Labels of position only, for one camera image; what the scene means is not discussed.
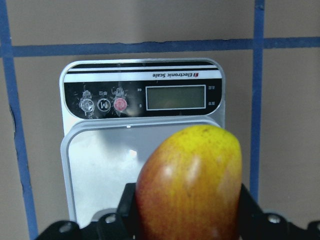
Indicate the red yellow mango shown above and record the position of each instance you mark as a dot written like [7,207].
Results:
[189,188]

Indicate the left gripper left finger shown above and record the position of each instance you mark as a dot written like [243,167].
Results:
[114,224]

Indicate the silver digital kitchen scale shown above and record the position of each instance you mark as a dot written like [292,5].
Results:
[115,113]

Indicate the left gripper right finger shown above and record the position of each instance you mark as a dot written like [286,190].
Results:
[255,224]

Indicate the brown paper table cover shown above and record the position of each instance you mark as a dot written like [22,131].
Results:
[268,49]

